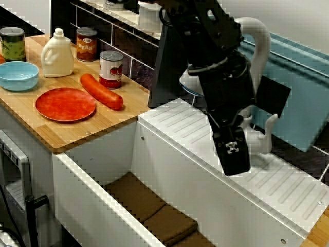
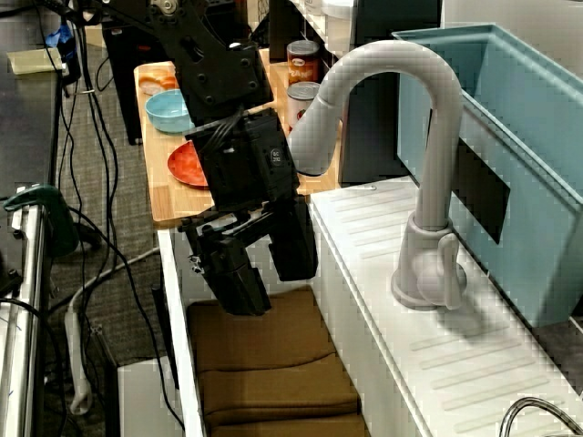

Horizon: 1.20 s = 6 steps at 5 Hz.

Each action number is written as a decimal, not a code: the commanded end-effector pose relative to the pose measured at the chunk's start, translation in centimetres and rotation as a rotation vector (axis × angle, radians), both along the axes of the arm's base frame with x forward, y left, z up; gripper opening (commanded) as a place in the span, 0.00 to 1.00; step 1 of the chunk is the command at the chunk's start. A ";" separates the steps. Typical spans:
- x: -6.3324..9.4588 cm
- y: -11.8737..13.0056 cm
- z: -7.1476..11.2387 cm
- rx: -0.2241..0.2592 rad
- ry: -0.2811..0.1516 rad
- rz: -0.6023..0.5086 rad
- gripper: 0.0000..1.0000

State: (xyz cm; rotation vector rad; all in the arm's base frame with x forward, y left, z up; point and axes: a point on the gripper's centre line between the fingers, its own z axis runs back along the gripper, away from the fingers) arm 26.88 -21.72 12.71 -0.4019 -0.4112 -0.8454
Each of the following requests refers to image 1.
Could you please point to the black upright panel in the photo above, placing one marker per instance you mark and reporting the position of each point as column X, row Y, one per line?
column 164, row 77

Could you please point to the light blue bowl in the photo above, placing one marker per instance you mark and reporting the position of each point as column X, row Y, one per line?
column 18, row 76

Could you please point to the tomato soup can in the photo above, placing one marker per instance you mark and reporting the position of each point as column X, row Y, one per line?
column 111, row 72

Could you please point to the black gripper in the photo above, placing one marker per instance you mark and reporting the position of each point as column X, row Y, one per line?
column 228, row 97

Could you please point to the wooden countertop board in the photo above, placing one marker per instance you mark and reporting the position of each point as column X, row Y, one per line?
column 64, row 133
column 321, row 231

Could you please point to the white jar with print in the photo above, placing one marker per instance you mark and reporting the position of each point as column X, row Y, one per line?
column 113, row 4

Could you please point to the brown folded cloth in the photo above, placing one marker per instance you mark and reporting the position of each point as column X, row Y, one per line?
column 136, row 195

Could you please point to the blue dish rack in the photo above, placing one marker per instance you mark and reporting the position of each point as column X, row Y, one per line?
column 303, row 97

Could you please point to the red round plate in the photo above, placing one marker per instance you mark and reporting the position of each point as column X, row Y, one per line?
column 65, row 104

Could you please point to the orange toy sushi piece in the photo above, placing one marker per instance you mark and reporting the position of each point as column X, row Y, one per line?
column 1, row 59

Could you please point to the green peas can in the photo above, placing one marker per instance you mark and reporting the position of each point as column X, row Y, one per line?
column 13, row 46

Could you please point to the white lidded plastic jar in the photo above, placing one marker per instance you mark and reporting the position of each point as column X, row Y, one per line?
column 147, row 18

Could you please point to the white toy sink unit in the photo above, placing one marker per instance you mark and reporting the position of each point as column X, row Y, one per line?
column 180, row 159

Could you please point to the grey toy faucet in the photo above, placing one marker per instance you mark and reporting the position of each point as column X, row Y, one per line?
column 260, row 36

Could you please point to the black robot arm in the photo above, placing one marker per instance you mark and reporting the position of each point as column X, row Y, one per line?
column 205, row 31

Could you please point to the white toy detergent bottle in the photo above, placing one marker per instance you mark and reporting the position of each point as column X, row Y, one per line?
column 56, row 59

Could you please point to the red toy sausage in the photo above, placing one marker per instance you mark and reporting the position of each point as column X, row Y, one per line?
column 102, row 92

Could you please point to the brown beans can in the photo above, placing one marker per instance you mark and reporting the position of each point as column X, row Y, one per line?
column 86, row 46

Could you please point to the grey toy oven front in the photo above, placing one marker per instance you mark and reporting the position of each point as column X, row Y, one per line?
column 15, row 167

